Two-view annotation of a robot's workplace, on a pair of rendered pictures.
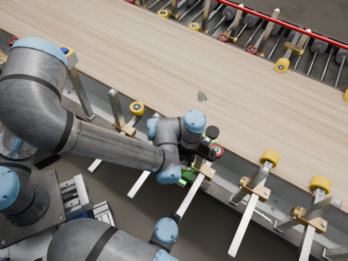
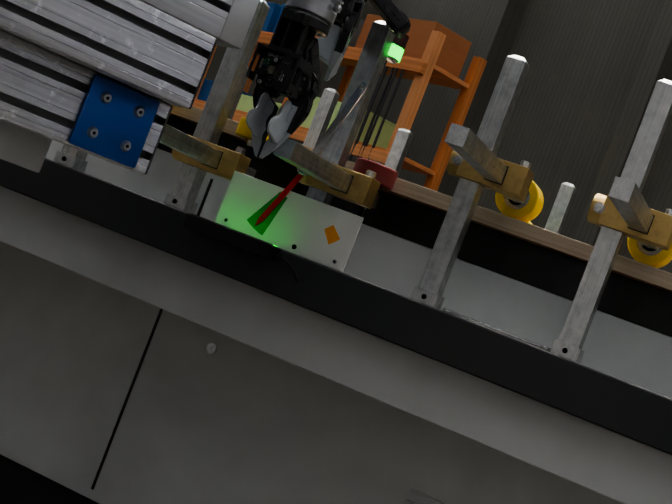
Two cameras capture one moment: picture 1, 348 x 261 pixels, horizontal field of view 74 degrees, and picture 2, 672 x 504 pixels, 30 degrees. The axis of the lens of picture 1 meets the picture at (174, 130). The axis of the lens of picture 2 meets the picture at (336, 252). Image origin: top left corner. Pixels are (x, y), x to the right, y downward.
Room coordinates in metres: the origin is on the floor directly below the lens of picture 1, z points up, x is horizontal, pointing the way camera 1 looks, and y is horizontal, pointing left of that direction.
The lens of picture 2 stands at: (-1.70, -0.01, 0.70)
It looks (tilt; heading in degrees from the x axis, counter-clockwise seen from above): 1 degrees up; 355
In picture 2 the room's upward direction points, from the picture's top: 21 degrees clockwise
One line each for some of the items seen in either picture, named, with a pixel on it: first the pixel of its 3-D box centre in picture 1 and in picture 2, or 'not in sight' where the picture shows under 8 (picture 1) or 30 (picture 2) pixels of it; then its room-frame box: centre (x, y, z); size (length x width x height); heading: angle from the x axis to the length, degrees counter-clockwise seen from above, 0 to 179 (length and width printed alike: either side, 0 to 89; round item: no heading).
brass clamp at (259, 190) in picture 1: (253, 188); (489, 172); (0.38, -0.39, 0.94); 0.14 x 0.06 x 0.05; 64
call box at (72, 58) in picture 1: (66, 58); not in sight; (0.82, 0.54, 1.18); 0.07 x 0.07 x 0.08; 64
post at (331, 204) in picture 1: (301, 216); (617, 219); (0.28, -0.59, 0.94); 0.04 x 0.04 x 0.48; 64
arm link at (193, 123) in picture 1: (192, 126); not in sight; (0.44, -0.06, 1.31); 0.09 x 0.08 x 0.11; 102
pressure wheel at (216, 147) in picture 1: (214, 154); (367, 191); (0.58, -0.23, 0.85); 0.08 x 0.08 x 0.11
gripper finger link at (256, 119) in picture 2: not in sight; (256, 122); (0.13, 0.00, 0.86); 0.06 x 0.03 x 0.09; 154
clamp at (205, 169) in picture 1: (201, 169); (338, 181); (0.49, -0.16, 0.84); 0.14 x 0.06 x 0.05; 64
